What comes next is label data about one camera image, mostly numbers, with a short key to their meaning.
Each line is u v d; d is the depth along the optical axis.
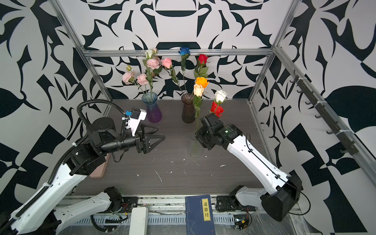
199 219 0.70
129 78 0.85
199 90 0.64
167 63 0.81
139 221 0.67
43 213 0.39
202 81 0.70
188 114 1.03
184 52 0.85
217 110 0.70
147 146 0.49
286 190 0.38
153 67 0.85
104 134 0.42
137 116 0.49
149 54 0.87
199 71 0.91
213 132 0.55
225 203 0.74
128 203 0.73
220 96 0.64
